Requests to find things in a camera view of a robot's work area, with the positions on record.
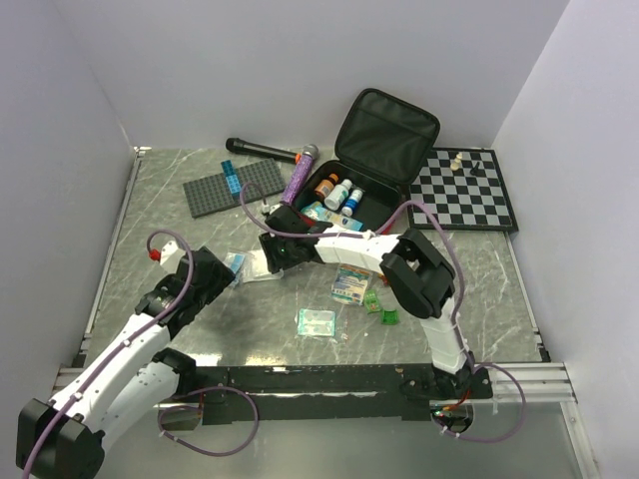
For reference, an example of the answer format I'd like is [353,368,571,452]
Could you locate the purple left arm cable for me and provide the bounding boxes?
[19,229,261,470]

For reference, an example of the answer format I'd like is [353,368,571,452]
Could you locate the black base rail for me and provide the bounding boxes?
[162,363,493,425]

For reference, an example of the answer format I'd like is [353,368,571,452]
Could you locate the purple glitter toy microphone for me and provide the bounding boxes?
[281,144,320,205]

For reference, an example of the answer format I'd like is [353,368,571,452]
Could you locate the white chess piece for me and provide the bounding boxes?
[449,152,463,172]

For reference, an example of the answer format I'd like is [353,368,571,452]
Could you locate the bag of alcohol wipes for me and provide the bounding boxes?
[224,249,284,287]

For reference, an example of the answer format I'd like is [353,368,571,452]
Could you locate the plaster box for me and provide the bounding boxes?
[330,264,372,305]

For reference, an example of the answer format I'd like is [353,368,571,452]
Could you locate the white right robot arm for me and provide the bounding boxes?
[260,206,473,398]

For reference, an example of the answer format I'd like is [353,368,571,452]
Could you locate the black white chessboard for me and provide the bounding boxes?
[406,148,518,234]

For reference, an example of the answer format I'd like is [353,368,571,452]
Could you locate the red medicine kit case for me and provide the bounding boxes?
[294,88,440,230]

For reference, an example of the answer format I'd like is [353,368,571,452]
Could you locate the black chess piece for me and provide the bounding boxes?
[470,162,481,176]

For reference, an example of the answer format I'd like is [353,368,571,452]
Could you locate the black microphone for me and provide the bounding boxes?
[226,138,299,164]

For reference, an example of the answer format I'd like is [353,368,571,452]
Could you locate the white plastic medicine bottle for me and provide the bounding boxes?
[323,179,352,212]

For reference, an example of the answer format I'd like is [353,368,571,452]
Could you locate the green curved toy brick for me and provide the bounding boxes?
[380,309,399,325]

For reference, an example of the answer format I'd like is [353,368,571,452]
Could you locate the green wind oil packet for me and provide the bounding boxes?
[363,290,382,313]

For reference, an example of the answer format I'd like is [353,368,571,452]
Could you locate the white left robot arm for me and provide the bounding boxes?
[16,242,235,478]

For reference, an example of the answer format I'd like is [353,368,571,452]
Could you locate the blue white bandage roll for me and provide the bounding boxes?
[340,188,364,217]

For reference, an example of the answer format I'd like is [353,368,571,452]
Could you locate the blue toy bricks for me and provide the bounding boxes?
[221,160,243,199]

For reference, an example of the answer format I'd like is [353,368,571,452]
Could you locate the grey brick baseplate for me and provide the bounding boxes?
[183,159,287,219]

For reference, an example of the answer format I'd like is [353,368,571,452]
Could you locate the blue cotton swab pouch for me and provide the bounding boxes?
[301,202,362,232]

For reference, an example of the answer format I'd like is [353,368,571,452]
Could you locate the brown bottle orange cap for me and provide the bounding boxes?
[314,174,338,200]

